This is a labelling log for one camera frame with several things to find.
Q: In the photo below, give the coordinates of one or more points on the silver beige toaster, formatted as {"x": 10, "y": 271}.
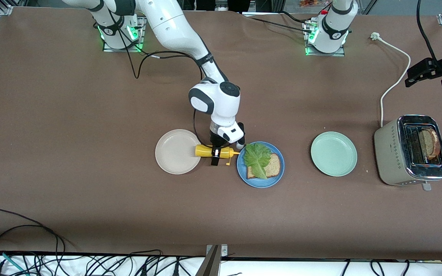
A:
{"x": 391, "y": 153}

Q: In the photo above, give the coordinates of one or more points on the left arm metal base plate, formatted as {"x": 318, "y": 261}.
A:
{"x": 324, "y": 54}

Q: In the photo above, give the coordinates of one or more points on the grey metal bracket post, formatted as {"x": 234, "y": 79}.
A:
{"x": 211, "y": 264}

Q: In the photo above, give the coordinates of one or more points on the dark crust bread slice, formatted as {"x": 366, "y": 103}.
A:
{"x": 430, "y": 143}

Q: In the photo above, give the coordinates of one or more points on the green lettuce leaf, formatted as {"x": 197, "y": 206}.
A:
{"x": 255, "y": 157}

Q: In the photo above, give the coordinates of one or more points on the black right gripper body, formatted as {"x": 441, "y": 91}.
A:
{"x": 216, "y": 140}

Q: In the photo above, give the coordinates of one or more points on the orange snack packet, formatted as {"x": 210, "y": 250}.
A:
{"x": 311, "y": 3}

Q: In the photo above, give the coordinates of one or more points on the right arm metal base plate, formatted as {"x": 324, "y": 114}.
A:
{"x": 143, "y": 34}

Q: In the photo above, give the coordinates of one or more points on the light brown bread slice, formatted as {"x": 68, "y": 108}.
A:
{"x": 274, "y": 166}

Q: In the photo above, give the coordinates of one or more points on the green round plate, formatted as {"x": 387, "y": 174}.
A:
{"x": 334, "y": 153}

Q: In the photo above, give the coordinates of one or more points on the yellow mustard squeeze bottle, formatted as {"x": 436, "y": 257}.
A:
{"x": 205, "y": 151}

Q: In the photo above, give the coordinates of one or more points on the long aluminium frame profile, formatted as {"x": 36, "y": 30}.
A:
{"x": 5, "y": 7}

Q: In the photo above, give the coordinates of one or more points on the blue round plate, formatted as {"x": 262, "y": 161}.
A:
{"x": 259, "y": 184}

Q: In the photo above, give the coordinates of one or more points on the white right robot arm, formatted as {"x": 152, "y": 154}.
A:
{"x": 175, "y": 27}

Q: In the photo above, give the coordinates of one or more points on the beige round plate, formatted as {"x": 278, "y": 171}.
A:
{"x": 175, "y": 153}

